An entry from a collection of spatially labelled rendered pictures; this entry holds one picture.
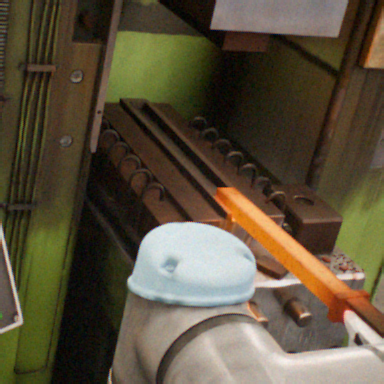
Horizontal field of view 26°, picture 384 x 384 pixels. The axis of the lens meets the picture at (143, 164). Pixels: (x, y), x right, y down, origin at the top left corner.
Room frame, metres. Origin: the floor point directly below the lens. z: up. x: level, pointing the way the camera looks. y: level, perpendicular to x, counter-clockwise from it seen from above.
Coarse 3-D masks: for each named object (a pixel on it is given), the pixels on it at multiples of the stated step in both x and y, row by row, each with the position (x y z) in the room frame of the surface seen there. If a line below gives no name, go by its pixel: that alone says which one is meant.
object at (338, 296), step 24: (216, 192) 1.12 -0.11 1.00; (240, 216) 1.06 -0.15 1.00; (264, 216) 1.05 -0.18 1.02; (264, 240) 1.00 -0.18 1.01; (288, 240) 0.98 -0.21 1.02; (288, 264) 0.94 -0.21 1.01; (312, 264) 0.93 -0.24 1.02; (312, 288) 0.89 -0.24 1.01; (336, 288) 0.87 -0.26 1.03; (336, 312) 0.84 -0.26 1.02; (360, 312) 0.82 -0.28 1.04
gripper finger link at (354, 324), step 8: (352, 312) 0.83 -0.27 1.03; (344, 320) 0.83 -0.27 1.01; (352, 320) 0.81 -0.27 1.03; (360, 320) 0.81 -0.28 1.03; (352, 328) 0.80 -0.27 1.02; (360, 328) 0.80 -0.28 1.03; (368, 328) 0.80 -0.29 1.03; (352, 336) 0.79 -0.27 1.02; (368, 336) 0.78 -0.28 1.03; (376, 336) 0.78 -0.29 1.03; (352, 344) 0.80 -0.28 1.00
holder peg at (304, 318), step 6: (294, 300) 1.06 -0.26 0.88; (288, 306) 1.05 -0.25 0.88; (294, 306) 1.05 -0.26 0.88; (300, 306) 1.05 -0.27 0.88; (288, 312) 1.05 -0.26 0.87; (294, 312) 1.04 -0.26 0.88; (300, 312) 1.04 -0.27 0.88; (306, 312) 1.04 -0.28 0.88; (294, 318) 1.03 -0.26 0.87; (300, 318) 1.03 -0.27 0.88; (306, 318) 1.03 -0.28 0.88; (312, 318) 1.04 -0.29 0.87; (300, 324) 1.03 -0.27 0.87; (306, 324) 1.03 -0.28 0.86
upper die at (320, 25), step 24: (192, 0) 1.07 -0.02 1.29; (216, 0) 1.02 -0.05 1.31; (240, 0) 1.04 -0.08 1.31; (264, 0) 1.05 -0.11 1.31; (288, 0) 1.07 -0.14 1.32; (312, 0) 1.09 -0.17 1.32; (336, 0) 1.10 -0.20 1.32; (216, 24) 1.02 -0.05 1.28; (240, 24) 1.04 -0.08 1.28; (264, 24) 1.06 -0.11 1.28; (288, 24) 1.07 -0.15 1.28; (312, 24) 1.09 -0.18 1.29; (336, 24) 1.11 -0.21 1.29
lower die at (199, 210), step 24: (120, 120) 1.35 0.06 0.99; (144, 120) 1.35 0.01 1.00; (168, 120) 1.38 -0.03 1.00; (144, 144) 1.27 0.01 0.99; (168, 144) 1.27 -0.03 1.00; (192, 144) 1.30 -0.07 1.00; (144, 168) 1.20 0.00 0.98; (168, 168) 1.20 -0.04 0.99; (216, 168) 1.23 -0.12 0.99; (120, 192) 1.15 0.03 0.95; (168, 192) 1.12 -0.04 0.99; (192, 192) 1.13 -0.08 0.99; (240, 192) 1.16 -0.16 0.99; (144, 216) 1.07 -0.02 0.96; (168, 216) 1.06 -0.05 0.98; (192, 216) 1.05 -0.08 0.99; (216, 216) 1.07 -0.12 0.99; (240, 240) 1.08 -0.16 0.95
